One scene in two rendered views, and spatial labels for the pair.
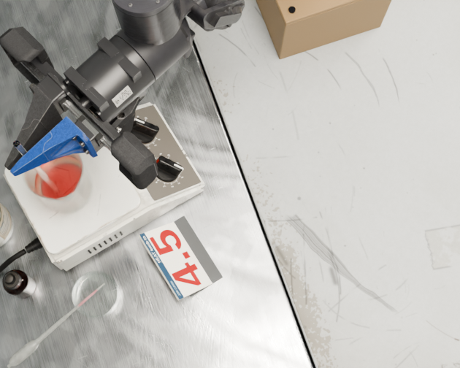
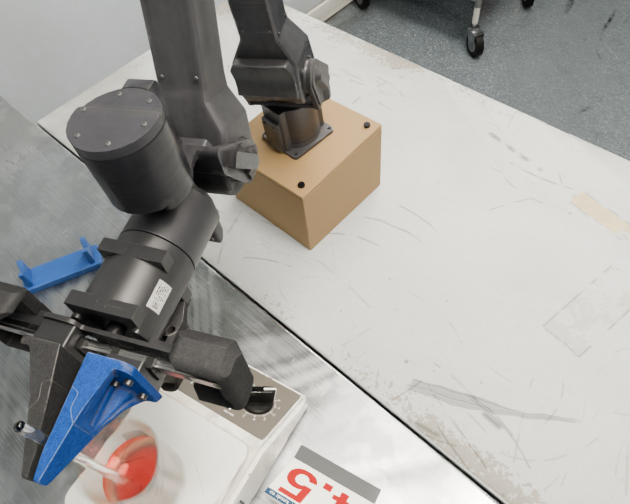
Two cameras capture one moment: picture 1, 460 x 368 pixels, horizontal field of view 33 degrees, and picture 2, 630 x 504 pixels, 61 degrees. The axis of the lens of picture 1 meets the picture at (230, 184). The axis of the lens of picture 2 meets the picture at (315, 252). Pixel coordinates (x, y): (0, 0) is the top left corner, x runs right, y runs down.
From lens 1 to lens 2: 0.40 m
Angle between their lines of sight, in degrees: 21
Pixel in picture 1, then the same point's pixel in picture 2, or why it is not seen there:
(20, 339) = not seen: outside the picture
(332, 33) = (345, 202)
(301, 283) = (466, 447)
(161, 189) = (263, 423)
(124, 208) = (232, 466)
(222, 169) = (314, 375)
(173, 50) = (199, 218)
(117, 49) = (127, 242)
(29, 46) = (3, 293)
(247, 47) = (275, 255)
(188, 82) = (237, 312)
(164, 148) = not seen: hidden behind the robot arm
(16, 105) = not seen: hidden behind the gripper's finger
